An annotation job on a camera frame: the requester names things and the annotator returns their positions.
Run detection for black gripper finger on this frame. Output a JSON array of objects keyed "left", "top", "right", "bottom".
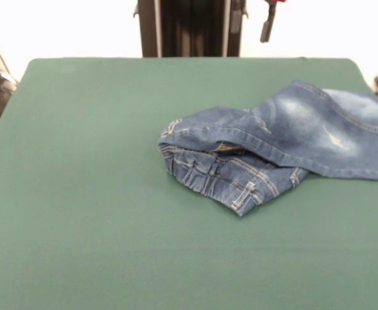
[
  {"left": 230, "top": 7, "right": 242, "bottom": 34},
  {"left": 259, "top": 2, "right": 276, "bottom": 44}
]

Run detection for blue denim jeans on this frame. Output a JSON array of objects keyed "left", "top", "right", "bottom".
[{"left": 157, "top": 79, "right": 378, "bottom": 218}]

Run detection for dark green table cloth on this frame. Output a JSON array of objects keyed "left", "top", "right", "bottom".
[{"left": 0, "top": 57, "right": 378, "bottom": 310}]

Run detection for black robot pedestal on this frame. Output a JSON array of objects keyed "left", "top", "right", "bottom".
[{"left": 133, "top": 0, "right": 248, "bottom": 58}]

